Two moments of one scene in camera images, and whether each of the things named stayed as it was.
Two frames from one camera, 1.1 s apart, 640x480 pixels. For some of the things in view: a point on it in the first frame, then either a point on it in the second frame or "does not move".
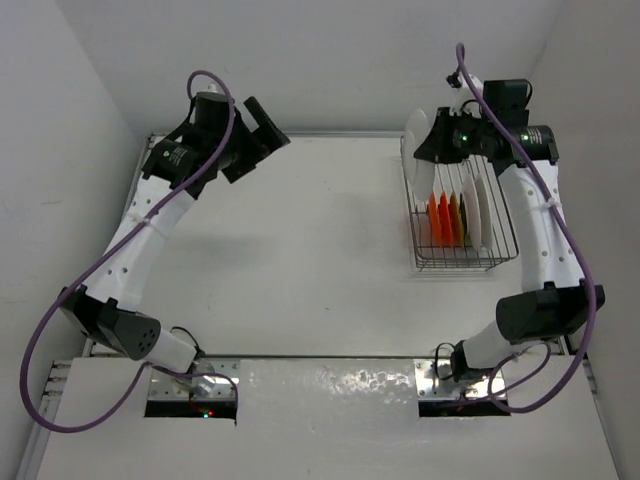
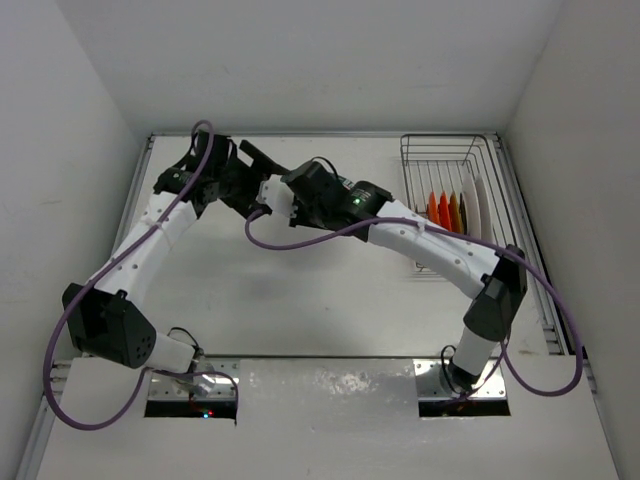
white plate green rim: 483,214 does not move
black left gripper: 259,144 -> 244,201
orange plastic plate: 436,239 does not move
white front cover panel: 334,419 does not move
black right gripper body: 458,136 -> 309,215
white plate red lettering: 473,212 does not move
